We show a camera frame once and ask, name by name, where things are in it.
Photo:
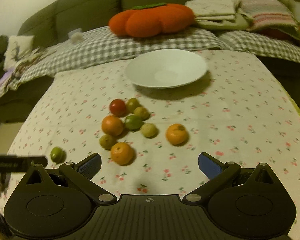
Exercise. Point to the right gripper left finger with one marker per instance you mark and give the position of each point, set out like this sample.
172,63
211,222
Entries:
78,176

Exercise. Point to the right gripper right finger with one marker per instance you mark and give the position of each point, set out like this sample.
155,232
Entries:
220,175

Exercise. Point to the small green lime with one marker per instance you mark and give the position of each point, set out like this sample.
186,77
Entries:
57,155

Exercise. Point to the yellow-green fruit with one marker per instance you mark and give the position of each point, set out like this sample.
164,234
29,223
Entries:
149,130
132,104
107,141
141,112

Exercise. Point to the orange tangerine bottom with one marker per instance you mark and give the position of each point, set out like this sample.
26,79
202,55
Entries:
122,153

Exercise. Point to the orange tangerine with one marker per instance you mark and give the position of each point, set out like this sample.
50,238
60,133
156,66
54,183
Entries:
112,125
177,134
122,153

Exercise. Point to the red tomato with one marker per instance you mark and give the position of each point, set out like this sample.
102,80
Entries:
117,107

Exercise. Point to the yellow-green fruit top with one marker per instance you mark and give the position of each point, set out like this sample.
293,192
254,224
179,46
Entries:
132,104

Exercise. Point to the cherry print tablecloth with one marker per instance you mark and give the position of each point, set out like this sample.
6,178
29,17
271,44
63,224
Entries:
237,112

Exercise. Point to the white ribbed plate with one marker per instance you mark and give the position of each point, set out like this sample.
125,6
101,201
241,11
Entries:
166,68

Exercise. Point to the white embroidered small pillow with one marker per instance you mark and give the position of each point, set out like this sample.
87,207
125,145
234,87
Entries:
18,47

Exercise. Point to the grey checkered blanket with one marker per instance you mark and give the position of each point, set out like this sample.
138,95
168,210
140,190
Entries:
101,46

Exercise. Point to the small clear plastic bag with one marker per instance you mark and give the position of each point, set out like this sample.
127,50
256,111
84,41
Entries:
76,35

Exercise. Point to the folded floral beige cloth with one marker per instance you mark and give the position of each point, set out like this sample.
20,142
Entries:
220,14

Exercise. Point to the striped knitted pillow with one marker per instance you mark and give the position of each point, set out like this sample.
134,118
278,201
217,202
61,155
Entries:
271,18

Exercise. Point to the orange pumpkin cushion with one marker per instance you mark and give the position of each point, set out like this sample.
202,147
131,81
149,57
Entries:
152,20

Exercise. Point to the dark green sofa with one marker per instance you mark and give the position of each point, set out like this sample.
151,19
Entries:
50,21

